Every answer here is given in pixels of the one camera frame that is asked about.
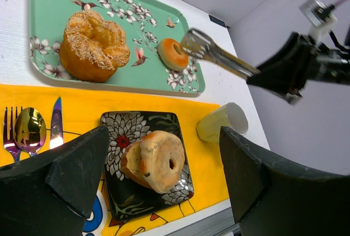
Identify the pale speckled bagel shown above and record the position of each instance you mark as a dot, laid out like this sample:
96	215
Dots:
162	160

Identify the green floral tray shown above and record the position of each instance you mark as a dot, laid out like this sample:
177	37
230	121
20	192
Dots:
145	22

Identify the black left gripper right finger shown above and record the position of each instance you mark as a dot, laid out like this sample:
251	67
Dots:
272	195

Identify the sugar-crusted round bun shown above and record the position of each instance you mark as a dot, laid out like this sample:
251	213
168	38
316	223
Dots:
93	48

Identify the pale green mug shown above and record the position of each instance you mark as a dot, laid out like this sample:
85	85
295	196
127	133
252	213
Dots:
230	115

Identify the glazed orange donut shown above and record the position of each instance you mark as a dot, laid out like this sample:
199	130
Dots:
171	55

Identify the iridescent fork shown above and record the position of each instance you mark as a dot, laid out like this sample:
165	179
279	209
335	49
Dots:
10	115

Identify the brown bread slice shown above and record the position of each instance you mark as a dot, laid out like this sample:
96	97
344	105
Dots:
130	164

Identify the aluminium table frame rail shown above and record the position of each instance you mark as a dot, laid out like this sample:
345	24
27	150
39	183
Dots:
200	223

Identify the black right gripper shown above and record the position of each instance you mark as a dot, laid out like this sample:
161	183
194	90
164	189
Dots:
300	60

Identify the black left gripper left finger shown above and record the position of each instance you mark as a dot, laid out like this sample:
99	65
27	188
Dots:
53	192

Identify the iridescent spoon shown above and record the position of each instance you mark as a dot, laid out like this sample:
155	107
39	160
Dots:
30	131

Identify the metal serving tongs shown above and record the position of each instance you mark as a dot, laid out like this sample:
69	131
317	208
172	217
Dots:
199	45

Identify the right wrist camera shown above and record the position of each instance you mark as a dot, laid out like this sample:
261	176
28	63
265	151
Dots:
321	18

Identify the iridescent knife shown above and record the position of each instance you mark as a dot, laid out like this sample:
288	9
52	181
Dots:
56	128

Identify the black floral square plate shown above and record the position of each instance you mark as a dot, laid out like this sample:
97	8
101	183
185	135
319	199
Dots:
127	199

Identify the right corner label sticker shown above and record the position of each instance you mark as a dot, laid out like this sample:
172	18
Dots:
217	21

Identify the yellow placemat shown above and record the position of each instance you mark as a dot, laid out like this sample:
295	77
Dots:
82	110

